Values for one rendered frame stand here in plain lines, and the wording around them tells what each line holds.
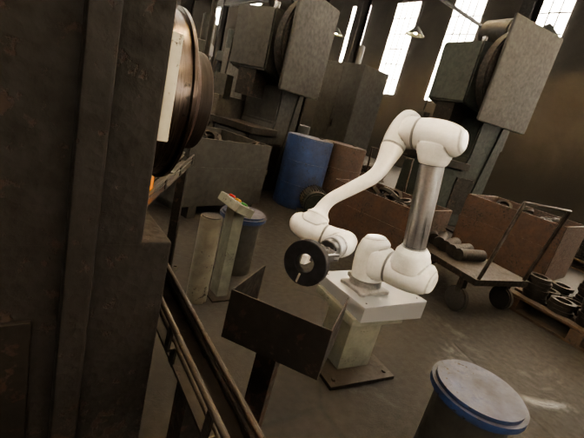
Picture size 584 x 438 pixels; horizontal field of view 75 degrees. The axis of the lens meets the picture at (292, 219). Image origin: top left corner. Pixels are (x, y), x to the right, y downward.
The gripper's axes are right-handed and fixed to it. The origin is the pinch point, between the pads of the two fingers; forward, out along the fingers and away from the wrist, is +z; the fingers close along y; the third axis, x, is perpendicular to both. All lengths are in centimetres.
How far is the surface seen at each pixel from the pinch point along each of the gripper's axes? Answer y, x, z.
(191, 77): 26, 43, 40
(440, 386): -51, -30, -20
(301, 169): 154, -5, -298
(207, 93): 30, 41, 29
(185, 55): 29, 48, 41
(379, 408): -34, -70, -52
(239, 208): 67, -9, -57
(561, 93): -126, 326, -1196
